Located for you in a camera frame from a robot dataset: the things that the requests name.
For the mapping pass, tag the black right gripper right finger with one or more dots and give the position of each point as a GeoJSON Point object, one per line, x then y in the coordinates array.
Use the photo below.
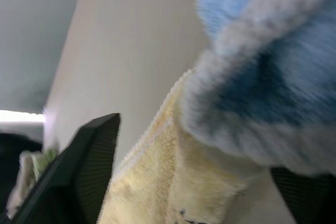
{"type": "Point", "coordinates": [312, 200]}

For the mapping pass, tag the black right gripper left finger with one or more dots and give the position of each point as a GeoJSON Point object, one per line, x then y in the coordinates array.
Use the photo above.
{"type": "Point", "coordinates": [73, 182]}

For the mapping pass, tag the yellow terry towel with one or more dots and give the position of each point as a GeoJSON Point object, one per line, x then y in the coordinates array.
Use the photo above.
{"type": "Point", "coordinates": [157, 182]}

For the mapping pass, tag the green folded towel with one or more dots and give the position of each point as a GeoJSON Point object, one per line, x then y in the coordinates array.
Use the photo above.
{"type": "Point", "coordinates": [43, 162]}

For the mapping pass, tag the beige folded towel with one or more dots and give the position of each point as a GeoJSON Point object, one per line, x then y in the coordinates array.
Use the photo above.
{"type": "Point", "coordinates": [22, 182]}

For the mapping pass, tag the blue towel with pale edge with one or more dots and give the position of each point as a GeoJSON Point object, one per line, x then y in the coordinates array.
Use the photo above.
{"type": "Point", "coordinates": [262, 90]}

